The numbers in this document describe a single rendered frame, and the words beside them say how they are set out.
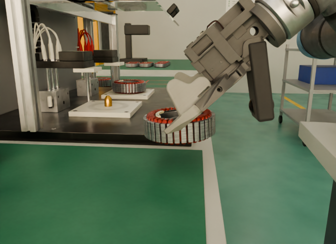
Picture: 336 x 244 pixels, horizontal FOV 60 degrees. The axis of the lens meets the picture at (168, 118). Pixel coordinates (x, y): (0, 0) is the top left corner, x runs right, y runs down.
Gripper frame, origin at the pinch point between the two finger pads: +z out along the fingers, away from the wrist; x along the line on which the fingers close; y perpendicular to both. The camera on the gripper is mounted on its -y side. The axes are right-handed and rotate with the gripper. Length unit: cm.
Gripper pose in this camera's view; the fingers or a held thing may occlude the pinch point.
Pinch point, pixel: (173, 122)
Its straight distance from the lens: 45.9
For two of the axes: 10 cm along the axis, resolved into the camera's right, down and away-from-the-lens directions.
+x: -1.1, 2.4, -9.6
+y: -6.7, -7.3, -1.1
